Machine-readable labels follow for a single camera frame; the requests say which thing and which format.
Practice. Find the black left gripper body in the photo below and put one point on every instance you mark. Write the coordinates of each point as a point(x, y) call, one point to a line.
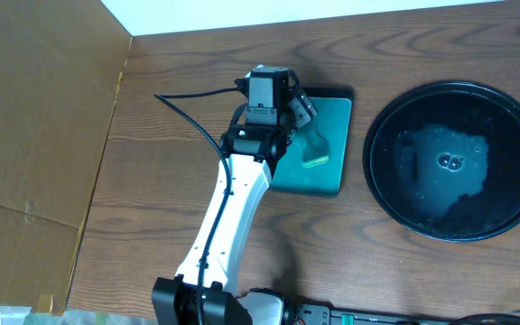
point(302, 106)

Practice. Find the green yellow sponge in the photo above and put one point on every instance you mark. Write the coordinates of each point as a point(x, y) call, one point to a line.
point(315, 149)

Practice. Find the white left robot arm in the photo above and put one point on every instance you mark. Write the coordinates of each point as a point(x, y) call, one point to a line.
point(204, 288)

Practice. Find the green rectangular water tray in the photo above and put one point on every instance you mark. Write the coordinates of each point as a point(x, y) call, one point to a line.
point(334, 108)

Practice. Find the black round tray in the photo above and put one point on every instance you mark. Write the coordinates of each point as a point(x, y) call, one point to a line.
point(443, 160)

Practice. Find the brown cardboard panel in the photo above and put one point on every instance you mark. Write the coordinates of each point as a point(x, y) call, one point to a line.
point(61, 63)

